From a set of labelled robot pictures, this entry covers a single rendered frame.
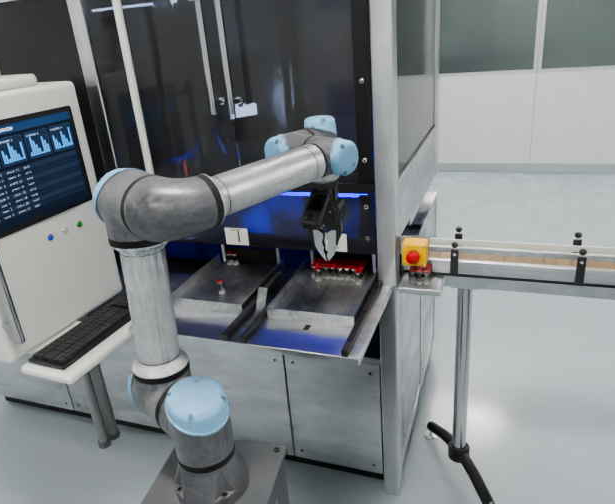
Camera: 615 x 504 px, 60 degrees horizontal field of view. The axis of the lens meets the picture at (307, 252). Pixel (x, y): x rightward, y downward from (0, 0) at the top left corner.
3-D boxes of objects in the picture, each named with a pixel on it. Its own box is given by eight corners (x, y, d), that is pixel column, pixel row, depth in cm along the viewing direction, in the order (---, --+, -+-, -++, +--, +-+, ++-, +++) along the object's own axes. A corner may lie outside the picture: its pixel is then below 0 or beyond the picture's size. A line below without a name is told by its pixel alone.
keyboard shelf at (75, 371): (107, 300, 198) (105, 293, 197) (169, 309, 187) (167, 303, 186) (2, 369, 160) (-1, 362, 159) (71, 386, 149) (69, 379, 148)
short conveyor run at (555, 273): (401, 284, 176) (401, 240, 170) (409, 265, 190) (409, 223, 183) (641, 305, 153) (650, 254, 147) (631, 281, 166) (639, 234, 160)
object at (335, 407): (118, 311, 357) (86, 183, 322) (434, 349, 287) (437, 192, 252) (-8, 407, 271) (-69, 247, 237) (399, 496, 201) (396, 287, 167)
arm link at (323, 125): (294, 119, 127) (319, 113, 132) (298, 164, 131) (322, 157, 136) (317, 121, 121) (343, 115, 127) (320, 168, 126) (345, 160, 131)
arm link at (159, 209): (148, 197, 81) (360, 126, 110) (116, 186, 89) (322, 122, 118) (164, 265, 86) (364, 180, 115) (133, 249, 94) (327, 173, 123)
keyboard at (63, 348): (120, 299, 191) (119, 293, 190) (152, 304, 186) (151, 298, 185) (28, 362, 158) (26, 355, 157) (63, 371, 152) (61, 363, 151)
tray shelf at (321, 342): (208, 265, 199) (207, 261, 198) (396, 281, 175) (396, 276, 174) (128, 333, 158) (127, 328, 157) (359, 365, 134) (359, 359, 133)
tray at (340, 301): (306, 269, 185) (305, 259, 183) (380, 274, 176) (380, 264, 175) (267, 318, 155) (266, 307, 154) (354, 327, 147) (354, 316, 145)
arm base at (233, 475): (234, 517, 104) (227, 479, 100) (163, 508, 107) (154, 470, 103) (257, 459, 117) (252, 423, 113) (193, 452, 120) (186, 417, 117)
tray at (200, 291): (219, 262, 196) (218, 253, 195) (285, 267, 187) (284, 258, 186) (168, 306, 167) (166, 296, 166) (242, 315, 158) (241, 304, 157)
